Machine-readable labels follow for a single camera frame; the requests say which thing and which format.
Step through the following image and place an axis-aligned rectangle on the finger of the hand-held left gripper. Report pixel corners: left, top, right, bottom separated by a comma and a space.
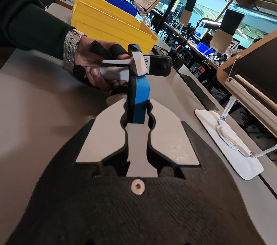
106, 86, 128, 107
129, 51, 146, 76

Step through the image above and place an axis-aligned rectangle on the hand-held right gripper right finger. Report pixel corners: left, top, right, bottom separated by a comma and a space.
147, 99, 200, 174

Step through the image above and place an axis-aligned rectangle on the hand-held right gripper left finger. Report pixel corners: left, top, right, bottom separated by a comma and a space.
75, 98, 130, 171

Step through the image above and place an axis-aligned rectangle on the blue foam block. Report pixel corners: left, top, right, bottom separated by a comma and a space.
127, 75, 150, 124

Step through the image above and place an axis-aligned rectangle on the yellow plastic bin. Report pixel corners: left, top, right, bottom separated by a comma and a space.
71, 0, 160, 54

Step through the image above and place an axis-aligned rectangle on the person's left forearm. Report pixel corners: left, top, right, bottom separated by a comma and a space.
0, 0, 75, 59

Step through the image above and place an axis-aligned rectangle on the grey desk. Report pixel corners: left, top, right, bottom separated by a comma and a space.
0, 3, 277, 245

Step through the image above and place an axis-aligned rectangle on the person's left hand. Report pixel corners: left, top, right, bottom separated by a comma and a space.
75, 35, 131, 92

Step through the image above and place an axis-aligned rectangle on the flat black device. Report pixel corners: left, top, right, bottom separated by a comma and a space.
152, 46, 171, 56

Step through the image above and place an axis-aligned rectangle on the black charger box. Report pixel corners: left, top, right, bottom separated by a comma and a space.
168, 47, 181, 64
177, 46, 193, 69

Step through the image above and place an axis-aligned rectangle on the black steel pole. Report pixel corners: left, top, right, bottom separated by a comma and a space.
155, 0, 191, 33

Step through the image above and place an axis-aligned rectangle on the light bar on stand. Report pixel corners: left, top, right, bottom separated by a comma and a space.
198, 18, 221, 31

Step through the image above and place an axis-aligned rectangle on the silver mesh wristwatch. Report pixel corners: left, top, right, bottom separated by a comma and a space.
63, 29, 87, 72

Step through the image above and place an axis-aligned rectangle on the black and beige panel board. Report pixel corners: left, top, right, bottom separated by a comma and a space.
209, 9, 245, 54
180, 0, 198, 27

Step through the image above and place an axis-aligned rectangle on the black board on white stand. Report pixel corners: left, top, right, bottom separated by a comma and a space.
195, 31, 277, 180

